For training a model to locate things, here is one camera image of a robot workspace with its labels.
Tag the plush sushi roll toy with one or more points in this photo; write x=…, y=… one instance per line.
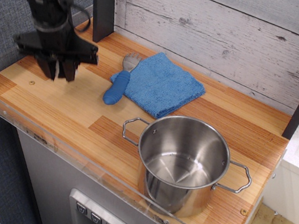
x=57, y=69

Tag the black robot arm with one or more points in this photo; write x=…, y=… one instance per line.
x=51, y=14

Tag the blue handled metal spork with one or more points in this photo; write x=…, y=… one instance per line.
x=118, y=87

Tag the blue folded cloth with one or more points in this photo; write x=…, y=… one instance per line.
x=160, y=87

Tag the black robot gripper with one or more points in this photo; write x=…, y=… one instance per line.
x=60, y=43

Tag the grey toy cabinet front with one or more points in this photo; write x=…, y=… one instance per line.
x=53, y=179

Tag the stainless steel pot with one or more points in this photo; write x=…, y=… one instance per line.
x=182, y=160

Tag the silver dispenser panel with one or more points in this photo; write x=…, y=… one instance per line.
x=84, y=210

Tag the clear acrylic guard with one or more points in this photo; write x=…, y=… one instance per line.
x=71, y=120

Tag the dark grey left post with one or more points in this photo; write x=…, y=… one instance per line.
x=103, y=19

